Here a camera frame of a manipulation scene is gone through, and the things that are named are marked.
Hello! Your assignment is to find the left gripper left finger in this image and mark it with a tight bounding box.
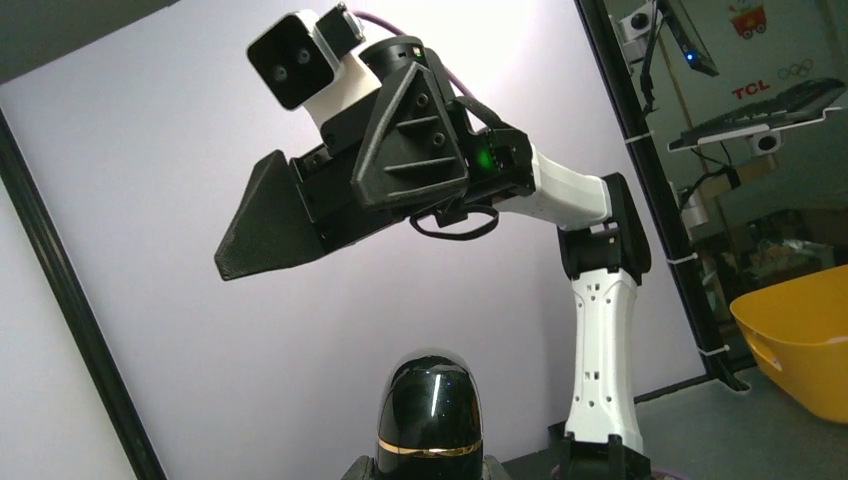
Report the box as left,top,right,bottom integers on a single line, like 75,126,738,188
341,455,376,480

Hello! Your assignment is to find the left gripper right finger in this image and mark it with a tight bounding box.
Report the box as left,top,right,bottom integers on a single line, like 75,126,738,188
482,455,512,480

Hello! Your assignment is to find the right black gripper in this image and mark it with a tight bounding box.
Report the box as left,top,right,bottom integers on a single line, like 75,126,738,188
213,60,470,282

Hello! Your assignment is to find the black earbuds charging case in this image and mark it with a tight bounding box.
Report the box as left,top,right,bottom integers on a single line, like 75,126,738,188
374,348,484,479

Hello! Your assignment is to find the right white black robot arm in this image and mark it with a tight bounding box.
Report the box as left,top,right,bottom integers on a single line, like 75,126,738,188
215,35,652,479

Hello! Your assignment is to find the yellow plastic bin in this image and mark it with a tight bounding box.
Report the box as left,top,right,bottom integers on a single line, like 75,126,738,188
730,265,847,424

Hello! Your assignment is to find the black monitor on stand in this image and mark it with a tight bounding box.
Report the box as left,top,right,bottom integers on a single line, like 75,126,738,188
658,0,719,77

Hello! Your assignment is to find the black keyboard on tray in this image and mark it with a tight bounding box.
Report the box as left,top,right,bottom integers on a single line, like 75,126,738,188
668,78,847,152

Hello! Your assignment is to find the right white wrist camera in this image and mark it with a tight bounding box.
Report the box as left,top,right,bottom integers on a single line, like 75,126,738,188
246,2,382,127

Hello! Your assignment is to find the black enclosure frame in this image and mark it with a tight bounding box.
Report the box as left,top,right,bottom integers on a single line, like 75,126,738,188
0,0,753,480

